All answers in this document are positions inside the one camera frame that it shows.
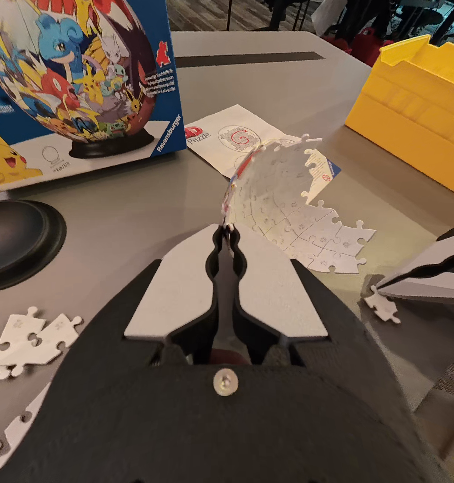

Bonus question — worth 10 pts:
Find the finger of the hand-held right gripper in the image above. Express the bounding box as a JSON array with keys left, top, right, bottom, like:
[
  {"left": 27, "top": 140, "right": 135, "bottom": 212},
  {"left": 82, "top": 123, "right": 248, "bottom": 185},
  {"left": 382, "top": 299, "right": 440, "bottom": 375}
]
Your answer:
[
  {"left": 375, "top": 269, "right": 454, "bottom": 303},
  {"left": 377, "top": 236, "right": 454, "bottom": 288}
]

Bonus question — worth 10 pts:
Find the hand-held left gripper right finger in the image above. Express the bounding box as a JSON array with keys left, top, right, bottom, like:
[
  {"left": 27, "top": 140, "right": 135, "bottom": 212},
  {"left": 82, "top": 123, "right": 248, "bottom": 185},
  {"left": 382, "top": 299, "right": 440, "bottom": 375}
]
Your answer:
[{"left": 232, "top": 223, "right": 329, "bottom": 339}]

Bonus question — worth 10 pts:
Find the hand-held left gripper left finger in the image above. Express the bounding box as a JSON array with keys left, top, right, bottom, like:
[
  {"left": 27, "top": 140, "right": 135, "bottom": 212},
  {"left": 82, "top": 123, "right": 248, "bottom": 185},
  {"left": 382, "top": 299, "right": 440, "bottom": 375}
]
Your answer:
[{"left": 123, "top": 223, "right": 221, "bottom": 339}]

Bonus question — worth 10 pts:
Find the white puzzle piece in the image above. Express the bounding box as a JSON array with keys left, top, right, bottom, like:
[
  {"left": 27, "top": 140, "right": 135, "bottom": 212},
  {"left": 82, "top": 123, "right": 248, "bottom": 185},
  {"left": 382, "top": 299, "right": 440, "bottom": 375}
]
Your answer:
[{"left": 364, "top": 286, "right": 401, "bottom": 324}]

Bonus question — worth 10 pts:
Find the partly built puzzle ball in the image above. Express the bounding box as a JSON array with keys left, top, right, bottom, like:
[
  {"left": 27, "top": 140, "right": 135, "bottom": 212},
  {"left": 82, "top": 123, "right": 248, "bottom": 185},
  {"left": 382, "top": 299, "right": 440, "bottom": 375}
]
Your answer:
[{"left": 221, "top": 134, "right": 376, "bottom": 274}]

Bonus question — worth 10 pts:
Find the pile of white jigsaw parts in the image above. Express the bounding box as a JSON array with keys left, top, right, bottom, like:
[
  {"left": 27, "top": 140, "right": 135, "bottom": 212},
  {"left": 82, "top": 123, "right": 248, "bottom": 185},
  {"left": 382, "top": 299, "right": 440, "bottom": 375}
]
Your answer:
[{"left": 0, "top": 306, "right": 83, "bottom": 470}]

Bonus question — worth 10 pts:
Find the black ball stand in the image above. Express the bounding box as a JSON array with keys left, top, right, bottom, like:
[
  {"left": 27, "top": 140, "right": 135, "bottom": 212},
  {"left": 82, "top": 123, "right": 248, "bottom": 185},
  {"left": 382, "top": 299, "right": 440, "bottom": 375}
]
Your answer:
[{"left": 0, "top": 200, "right": 67, "bottom": 293}]

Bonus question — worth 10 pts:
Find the blue puzzle box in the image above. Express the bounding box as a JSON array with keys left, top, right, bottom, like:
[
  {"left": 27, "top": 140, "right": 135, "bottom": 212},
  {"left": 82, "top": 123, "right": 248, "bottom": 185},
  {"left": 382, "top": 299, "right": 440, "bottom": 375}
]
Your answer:
[{"left": 0, "top": 0, "right": 187, "bottom": 193}]

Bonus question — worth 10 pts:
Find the yellow plastic bin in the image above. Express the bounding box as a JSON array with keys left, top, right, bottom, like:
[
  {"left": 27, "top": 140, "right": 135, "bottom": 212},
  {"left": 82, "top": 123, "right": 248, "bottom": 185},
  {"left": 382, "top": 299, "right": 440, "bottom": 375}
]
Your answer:
[{"left": 344, "top": 35, "right": 454, "bottom": 200}]

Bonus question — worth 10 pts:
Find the white instruction sheet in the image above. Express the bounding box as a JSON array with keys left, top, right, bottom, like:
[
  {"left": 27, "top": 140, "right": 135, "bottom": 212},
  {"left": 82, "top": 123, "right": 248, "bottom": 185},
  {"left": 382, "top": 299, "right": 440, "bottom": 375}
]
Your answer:
[{"left": 185, "top": 104, "right": 342, "bottom": 200}]

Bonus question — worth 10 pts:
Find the hanging white paper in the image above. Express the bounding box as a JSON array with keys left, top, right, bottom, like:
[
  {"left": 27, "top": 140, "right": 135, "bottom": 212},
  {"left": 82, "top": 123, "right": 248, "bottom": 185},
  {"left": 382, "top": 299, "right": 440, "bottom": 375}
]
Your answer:
[{"left": 312, "top": 0, "right": 349, "bottom": 36}]

